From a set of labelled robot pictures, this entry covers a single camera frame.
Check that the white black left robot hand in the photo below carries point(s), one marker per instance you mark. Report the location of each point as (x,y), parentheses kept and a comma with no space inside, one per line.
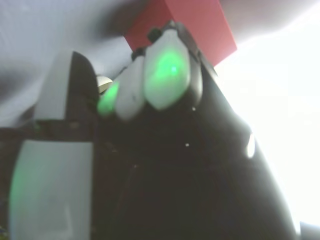
(160,82)

